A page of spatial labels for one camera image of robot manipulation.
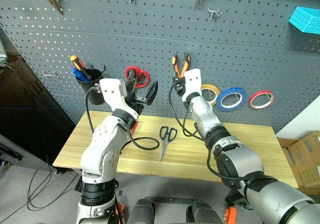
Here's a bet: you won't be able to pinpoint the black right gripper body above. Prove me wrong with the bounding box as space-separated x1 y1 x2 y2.
172 79 187 96

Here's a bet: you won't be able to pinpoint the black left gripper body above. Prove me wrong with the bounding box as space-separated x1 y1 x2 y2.
124 91 149 115

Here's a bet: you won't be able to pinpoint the orange black handled pliers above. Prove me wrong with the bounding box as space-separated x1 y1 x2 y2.
171 52 192 80

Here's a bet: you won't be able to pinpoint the yellow tape roll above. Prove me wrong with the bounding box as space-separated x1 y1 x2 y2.
199 83 222 107

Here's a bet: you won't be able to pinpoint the dark grey pegboard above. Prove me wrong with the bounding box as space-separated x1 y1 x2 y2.
0 0 320 135

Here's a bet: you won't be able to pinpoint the blue tape roll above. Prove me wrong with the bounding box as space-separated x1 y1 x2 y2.
215 86 249 113

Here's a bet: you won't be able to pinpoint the red tape roll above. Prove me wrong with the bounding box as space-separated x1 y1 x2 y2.
248 90 275 111

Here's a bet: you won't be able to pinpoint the small red tool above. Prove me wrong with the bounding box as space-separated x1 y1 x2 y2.
130 120 140 135

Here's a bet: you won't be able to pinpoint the black round tool cup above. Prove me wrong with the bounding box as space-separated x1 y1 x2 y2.
75 68 105 106

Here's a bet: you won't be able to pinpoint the black cabinet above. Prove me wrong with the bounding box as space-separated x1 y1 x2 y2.
0 25 77 172

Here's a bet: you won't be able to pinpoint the dark rounded shape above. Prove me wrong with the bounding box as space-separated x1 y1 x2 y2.
126 197 156 224
185 200 224 224

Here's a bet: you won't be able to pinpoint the teal foam block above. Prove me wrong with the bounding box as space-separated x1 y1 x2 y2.
288 6 320 36

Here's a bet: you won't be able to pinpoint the large printed cardboard box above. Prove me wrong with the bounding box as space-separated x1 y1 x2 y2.
286 130 320 189

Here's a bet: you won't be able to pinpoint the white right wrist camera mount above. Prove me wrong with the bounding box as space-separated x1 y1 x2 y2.
181 68 203 103

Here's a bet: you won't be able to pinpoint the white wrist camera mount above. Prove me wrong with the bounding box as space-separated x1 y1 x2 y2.
99 78 139 119
181 68 203 103

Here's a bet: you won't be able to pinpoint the red handled shears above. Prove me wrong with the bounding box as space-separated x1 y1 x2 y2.
124 65 152 89

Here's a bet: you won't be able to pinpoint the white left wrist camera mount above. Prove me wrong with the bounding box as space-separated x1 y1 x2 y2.
99 78 139 119

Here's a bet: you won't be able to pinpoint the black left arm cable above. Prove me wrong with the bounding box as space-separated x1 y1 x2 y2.
85 85 161 151

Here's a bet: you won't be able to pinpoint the dark blue handled scissors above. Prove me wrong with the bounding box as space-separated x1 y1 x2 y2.
158 125 179 163

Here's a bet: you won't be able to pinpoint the blue handled screwdriver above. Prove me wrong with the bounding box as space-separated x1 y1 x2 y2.
71 67 89 83

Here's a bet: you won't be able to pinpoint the silver wire pegboard hook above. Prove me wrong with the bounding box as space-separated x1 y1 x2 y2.
41 70 60 80

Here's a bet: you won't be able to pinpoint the black floor cable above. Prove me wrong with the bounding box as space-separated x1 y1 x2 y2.
25 162 79 212

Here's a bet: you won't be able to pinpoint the orange plastic bracket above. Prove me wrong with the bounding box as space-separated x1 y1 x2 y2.
223 206 238 224

